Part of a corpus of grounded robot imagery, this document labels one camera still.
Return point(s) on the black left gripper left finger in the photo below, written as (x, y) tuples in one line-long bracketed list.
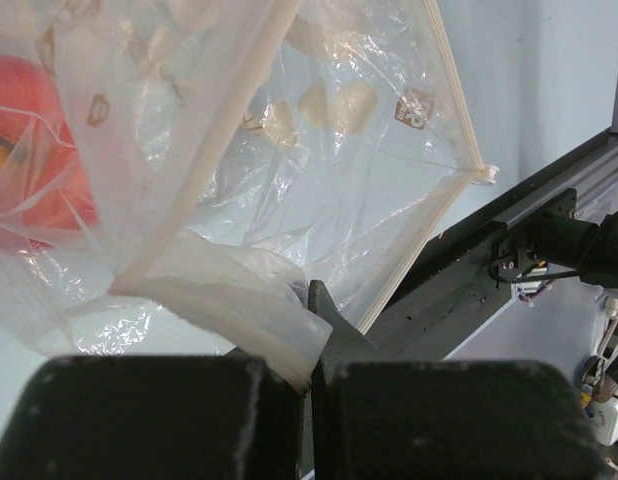
[(153, 417)]

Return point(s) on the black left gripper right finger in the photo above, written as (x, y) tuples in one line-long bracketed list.
[(378, 418)]

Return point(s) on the red fake tomato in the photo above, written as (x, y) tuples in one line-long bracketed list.
[(44, 192)]

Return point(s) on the clear zip top bag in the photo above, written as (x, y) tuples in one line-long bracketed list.
[(235, 152)]

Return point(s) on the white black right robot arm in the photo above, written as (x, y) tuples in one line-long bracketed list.
[(552, 244)]

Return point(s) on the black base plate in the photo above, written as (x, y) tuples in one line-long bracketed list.
[(448, 294)]

